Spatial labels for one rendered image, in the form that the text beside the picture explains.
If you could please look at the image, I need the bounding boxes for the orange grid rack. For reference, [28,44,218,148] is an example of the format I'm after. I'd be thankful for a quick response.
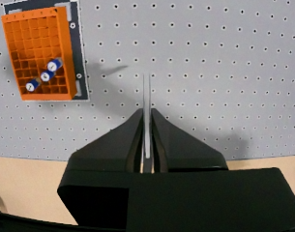
[1,7,76,101]

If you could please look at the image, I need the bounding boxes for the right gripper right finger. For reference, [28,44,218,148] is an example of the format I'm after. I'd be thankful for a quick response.
[151,108,229,173]

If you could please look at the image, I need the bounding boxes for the grey perforated base plate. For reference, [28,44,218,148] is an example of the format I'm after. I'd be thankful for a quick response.
[0,0,295,162]

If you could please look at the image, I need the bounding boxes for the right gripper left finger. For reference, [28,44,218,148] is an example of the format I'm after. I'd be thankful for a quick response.
[64,108,143,173]

